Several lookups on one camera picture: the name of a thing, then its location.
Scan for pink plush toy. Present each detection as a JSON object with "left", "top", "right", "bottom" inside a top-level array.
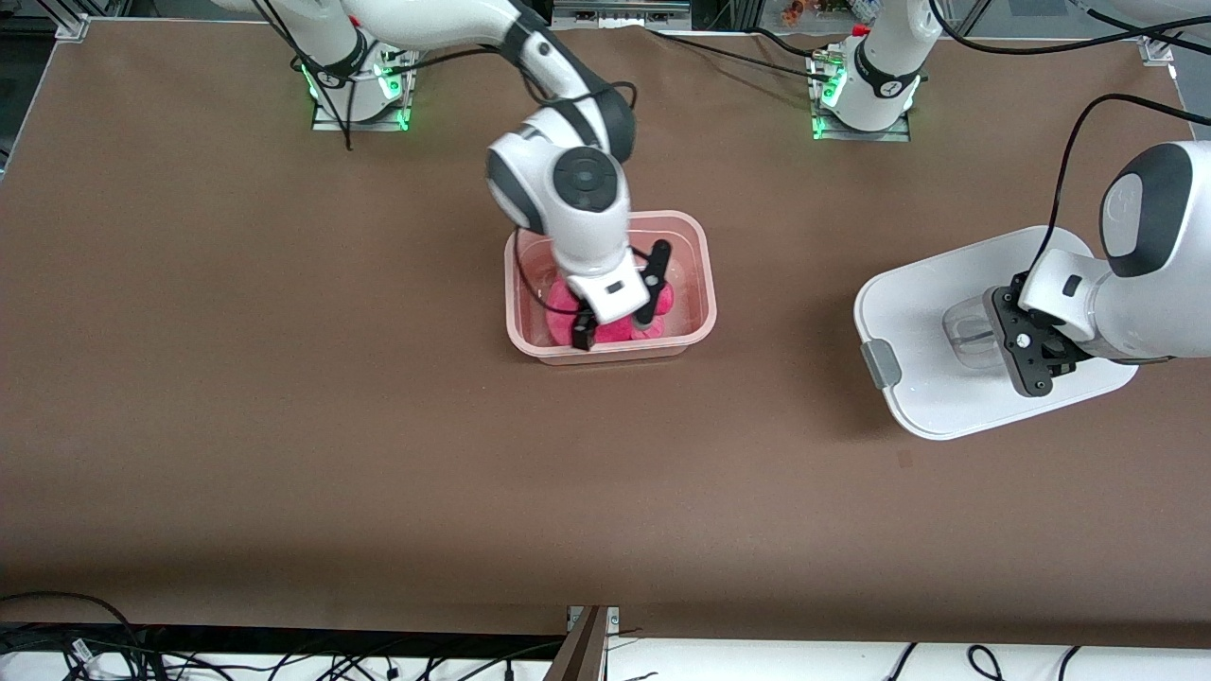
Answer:
[{"left": 544, "top": 279, "right": 676, "bottom": 347}]

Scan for white box lid grey clips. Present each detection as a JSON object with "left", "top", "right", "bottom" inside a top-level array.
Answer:
[{"left": 853, "top": 225, "right": 1139, "bottom": 441}]

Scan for pink translucent plastic box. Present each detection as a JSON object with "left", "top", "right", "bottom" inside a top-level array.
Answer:
[{"left": 504, "top": 210, "right": 717, "bottom": 366}]

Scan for brown table mat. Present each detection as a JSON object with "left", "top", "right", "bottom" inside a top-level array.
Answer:
[{"left": 0, "top": 19, "right": 1211, "bottom": 637}]

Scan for grey metal device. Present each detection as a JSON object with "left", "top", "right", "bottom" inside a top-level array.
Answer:
[{"left": 552, "top": 0, "right": 693, "bottom": 29}]

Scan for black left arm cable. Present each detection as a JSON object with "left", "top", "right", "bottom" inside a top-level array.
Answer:
[{"left": 932, "top": 0, "right": 1211, "bottom": 275}]

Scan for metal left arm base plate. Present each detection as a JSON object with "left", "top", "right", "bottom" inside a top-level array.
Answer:
[{"left": 810, "top": 52, "right": 911, "bottom": 143}]

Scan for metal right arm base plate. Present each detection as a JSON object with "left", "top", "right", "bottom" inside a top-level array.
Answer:
[{"left": 312, "top": 43, "right": 411, "bottom": 131}]

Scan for brown frame post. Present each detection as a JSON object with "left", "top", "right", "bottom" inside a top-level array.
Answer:
[{"left": 544, "top": 605, "right": 621, "bottom": 681}]

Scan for black cable loop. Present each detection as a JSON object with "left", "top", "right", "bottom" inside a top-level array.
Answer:
[{"left": 0, "top": 591, "right": 145, "bottom": 681}]

